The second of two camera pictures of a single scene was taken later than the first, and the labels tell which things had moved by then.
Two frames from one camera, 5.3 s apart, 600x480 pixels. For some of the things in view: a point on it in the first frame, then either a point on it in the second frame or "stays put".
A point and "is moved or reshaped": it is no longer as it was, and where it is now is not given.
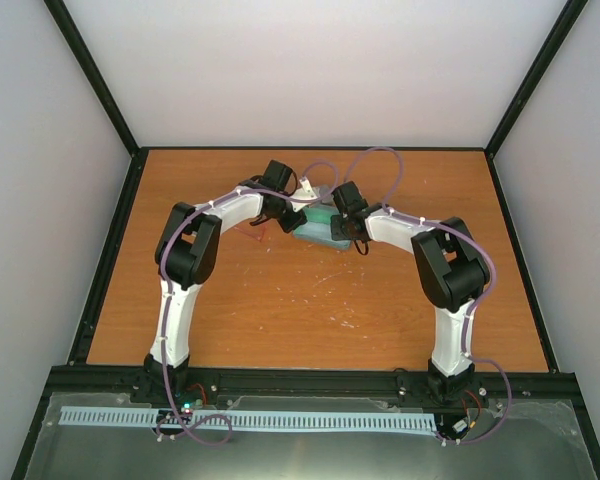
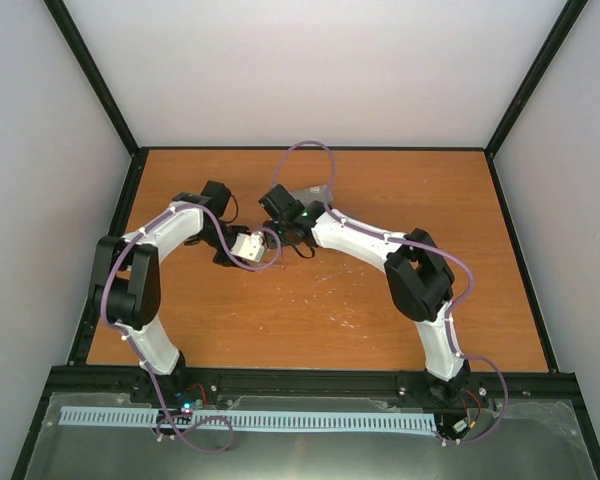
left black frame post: x=74 y=36 stays put
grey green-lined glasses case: x=324 y=194 stays put
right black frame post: x=551 y=46 stays put
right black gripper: x=336 y=230 → x=267 y=224
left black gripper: x=296 y=219 → x=228 y=261
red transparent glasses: x=256 y=231 is moved or reshaped
